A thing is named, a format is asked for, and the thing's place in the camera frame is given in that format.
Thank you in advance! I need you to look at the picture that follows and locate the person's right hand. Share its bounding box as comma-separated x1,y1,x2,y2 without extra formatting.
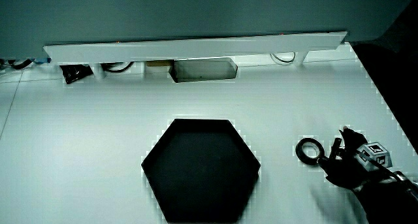
318,125,398,190

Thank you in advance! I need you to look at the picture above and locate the black tape roll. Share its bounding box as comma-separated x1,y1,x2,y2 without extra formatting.
295,137,326,167

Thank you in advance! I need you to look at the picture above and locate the person's right forearm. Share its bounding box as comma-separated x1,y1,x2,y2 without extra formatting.
354,174,418,224

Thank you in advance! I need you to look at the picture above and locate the white desk riser shelf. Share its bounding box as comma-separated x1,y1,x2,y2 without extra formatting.
43,31,348,80

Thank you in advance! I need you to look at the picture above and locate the white desk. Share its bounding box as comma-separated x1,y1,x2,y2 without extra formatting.
0,42,418,224

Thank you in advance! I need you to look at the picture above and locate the black hexagonal tray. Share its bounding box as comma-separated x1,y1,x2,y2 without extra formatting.
140,118,262,224

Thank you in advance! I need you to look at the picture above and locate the grey metal box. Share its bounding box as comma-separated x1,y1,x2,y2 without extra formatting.
169,57,238,84

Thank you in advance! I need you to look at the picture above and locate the brown cardboard box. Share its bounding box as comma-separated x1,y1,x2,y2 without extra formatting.
146,59,174,67

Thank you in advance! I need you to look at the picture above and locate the black plastic bag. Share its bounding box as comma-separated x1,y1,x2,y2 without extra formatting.
59,63,94,85

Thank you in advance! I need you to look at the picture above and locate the black glove cable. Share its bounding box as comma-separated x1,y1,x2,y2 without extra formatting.
358,152,418,193

